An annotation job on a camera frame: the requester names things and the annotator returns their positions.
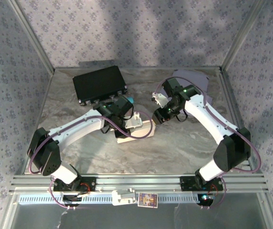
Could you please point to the black controller board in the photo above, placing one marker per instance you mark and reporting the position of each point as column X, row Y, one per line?
column 205, row 201
column 70, row 198

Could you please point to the aluminium frame side rail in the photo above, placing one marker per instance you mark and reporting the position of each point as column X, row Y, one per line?
column 36, row 119
column 239, row 119

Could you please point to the aluminium frame post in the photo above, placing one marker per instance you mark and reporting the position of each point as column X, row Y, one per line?
column 242, row 35
column 32, row 38

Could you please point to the white cardboard paper box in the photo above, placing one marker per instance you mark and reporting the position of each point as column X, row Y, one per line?
column 142, row 130

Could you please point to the colourful picture card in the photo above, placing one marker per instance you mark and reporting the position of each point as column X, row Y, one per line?
column 147, row 200

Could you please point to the teal flashlight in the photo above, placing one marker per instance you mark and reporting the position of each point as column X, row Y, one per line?
column 130, row 100

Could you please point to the white plastic bracket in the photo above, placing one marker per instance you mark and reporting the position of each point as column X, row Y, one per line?
column 117, row 198

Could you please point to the aluminium front rail beam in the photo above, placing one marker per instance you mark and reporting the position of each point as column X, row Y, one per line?
column 138, row 182

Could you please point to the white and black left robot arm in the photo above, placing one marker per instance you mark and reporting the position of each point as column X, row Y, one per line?
column 79, row 126

